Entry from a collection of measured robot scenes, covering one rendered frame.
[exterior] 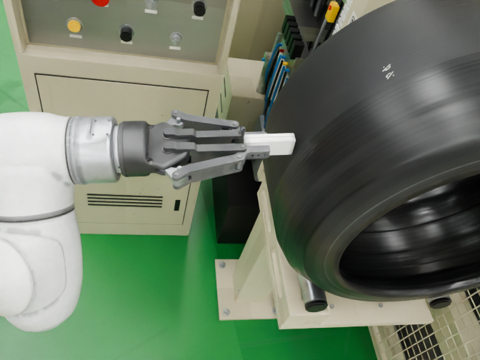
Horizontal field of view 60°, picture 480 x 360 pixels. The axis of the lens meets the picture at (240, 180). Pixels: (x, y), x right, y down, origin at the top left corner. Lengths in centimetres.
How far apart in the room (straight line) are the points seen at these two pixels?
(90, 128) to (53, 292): 21
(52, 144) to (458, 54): 49
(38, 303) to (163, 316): 118
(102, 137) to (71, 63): 71
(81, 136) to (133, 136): 6
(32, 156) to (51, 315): 21
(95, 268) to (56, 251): 125
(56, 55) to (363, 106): 90
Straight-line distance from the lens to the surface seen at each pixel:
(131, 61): 123
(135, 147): 54
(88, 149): 55
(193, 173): 54
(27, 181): 56
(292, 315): 88
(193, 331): 174
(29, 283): 57
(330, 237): 60
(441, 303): 99
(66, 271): 61
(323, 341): 186
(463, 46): 57
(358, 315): 101
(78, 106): 133
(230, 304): 179
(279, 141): 58
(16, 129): 57
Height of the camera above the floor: 164
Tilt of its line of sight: 50 degrees down
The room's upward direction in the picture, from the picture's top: 19 degrees clockwise
